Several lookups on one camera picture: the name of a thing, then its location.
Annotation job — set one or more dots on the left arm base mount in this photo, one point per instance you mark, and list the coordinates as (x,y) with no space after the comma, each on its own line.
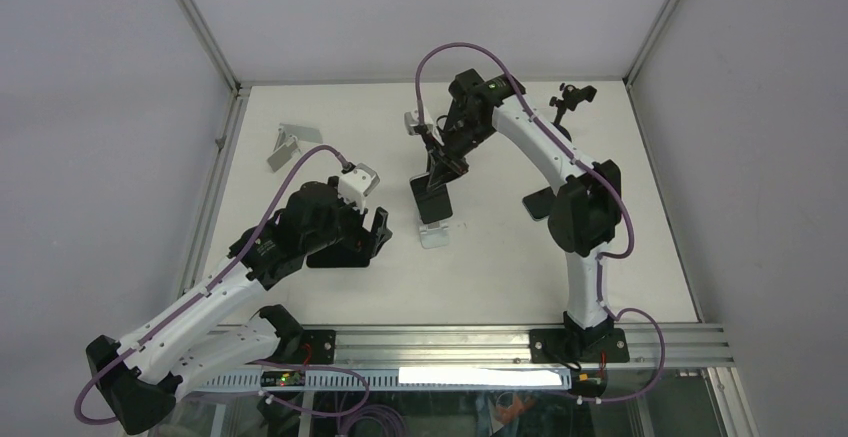
(311,347)

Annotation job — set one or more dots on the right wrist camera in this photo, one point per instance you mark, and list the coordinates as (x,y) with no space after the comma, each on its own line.
(416,123)

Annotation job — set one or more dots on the aluminium frame rail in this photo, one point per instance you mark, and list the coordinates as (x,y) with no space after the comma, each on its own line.
(687,345)

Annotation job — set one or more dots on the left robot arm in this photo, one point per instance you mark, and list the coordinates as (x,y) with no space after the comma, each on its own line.
(145,373)

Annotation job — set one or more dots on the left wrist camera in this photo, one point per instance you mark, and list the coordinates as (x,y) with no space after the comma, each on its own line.
(356,184)

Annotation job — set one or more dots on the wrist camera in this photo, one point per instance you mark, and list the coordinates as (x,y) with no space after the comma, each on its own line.
(356,184)
(416,123)

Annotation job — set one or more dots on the black phone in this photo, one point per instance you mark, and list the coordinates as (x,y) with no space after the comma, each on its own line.
(538,204)
(433,205)
(339,255)

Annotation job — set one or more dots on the white slotted cable duct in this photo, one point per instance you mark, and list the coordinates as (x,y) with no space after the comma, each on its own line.
(254,379)

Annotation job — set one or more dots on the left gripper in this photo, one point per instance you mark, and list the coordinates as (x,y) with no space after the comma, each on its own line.
(360,237)

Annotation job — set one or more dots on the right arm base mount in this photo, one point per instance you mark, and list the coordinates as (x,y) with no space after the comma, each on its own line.
(558,345)

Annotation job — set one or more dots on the white folding phone stand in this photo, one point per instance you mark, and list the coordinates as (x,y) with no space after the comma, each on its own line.
(434,235)

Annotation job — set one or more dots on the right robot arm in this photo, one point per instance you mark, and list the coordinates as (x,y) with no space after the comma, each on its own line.
(585,209)

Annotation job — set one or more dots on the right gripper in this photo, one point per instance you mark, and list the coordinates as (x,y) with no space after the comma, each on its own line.
(442,168)

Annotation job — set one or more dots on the black tall clamp stand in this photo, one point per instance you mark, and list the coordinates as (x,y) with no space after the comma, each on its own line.
(569,99)

